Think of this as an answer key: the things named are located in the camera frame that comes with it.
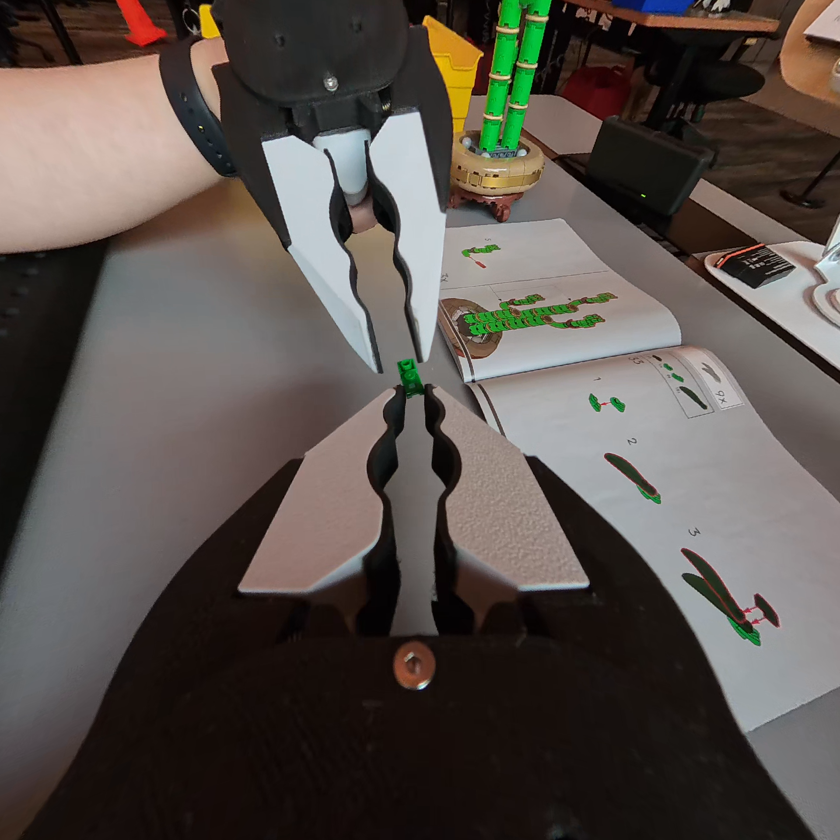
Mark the lego bamboo model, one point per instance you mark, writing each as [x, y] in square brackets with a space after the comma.
[499, 164]

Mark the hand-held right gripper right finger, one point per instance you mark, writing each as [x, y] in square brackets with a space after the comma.
[512, 518]

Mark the yellow plastic bin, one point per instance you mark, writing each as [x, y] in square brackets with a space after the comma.
[456, 65]

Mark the black device box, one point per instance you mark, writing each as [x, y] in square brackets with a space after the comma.
[649, 164]

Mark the small green lego piece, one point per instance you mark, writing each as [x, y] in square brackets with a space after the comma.
[409, 379]

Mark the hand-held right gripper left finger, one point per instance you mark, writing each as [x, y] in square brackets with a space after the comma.
[315, 518]

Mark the small black box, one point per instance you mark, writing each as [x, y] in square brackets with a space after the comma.
[754, 264]

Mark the orange traffic cone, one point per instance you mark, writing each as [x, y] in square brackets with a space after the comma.
[139, 19]

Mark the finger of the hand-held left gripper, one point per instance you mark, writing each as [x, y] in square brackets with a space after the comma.
[315, 229]
[417, 216]

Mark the blue bin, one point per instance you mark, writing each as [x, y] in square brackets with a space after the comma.
[656, 5]

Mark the red container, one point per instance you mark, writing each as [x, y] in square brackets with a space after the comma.
[594, 92]

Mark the wooden desk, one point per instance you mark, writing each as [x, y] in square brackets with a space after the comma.
[695, 19]

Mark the person's left forearm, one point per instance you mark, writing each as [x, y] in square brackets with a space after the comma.
[85, 151]

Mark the black office chair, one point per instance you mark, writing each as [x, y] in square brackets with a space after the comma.
[712, 85]

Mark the lego instruction booklet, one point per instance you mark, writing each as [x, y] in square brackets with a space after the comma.
[656, 525]

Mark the white tray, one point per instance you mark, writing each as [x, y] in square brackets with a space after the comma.
[781, 308]

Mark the person's left hand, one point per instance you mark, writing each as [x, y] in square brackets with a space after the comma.
[364, 220]

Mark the black wristband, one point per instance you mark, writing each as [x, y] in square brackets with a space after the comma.
[197, 108]

